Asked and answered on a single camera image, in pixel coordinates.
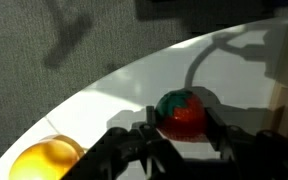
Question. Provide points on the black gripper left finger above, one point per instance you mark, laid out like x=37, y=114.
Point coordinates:
x=124, y=156

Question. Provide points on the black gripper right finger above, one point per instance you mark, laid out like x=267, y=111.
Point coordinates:
x=250, y=153

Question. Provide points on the red toy strawberry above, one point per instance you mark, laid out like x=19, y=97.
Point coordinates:
x=184, y=116

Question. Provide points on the large yellow toy fruit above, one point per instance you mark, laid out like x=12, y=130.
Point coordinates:
x=44, y=160

